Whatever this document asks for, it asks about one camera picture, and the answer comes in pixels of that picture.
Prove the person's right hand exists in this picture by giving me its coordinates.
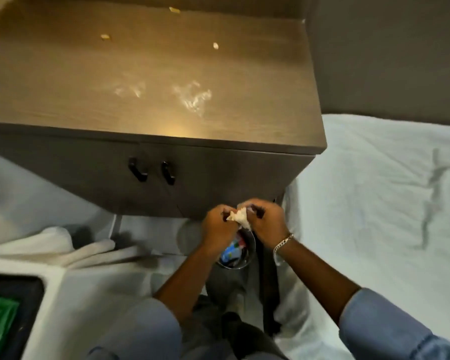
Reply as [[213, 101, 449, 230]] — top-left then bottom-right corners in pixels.
[[237, 198, 292, 250]]

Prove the white folded towel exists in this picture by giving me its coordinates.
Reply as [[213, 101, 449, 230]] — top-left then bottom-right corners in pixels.
[[0, 226, 156, 270]]

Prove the white tissue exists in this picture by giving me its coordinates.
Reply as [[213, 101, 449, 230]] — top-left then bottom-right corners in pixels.
[[226, 207, 253, 232]]

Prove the white bedding sheet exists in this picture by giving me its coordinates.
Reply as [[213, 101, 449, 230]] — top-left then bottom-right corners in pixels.
[[0, 149, 118, 250]]

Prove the black cabinet door handle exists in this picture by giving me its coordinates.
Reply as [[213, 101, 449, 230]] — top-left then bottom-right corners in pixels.
[[161, 161, 176, 186], [128, 157, 149, 183]]

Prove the grey round trash bin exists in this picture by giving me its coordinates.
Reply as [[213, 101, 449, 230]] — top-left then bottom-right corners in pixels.
[[205, 221, 264, 315]]

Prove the bed with white sheet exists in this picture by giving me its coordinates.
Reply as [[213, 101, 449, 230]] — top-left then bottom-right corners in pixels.
[[274, 114, 450, 360]]

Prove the person's left forearm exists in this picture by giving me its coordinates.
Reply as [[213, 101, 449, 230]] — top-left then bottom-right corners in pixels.
[[88, 241, 226, 360]]

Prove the grey upholstered headboard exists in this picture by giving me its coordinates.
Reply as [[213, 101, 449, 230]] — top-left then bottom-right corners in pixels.
[[308, 0, 450, 127]]

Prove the person's left hand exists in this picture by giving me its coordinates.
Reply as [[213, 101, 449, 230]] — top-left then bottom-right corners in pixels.
[[200, 204, 241, 256]]

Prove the person's right forearm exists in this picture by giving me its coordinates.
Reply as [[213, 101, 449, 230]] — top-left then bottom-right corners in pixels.
[[274, 236, 450, 360]]

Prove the white cart top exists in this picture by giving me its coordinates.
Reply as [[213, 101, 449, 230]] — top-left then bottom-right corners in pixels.
[[0, 256, 211, 360]]

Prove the silver chain bracelet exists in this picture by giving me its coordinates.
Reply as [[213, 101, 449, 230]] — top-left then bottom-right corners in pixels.
[[272, 233, 295, 255]]

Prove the blue wrapper trash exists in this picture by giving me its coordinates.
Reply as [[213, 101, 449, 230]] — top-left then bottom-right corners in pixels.
[[220, 239, 248, 264]]

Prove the black tray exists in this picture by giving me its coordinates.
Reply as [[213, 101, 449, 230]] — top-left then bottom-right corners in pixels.
[[0, 273, 46, 360]]

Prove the brown wooden nightstand cabinet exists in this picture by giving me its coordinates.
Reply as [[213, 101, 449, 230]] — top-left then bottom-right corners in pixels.
[[0, 0, 328, 220]]

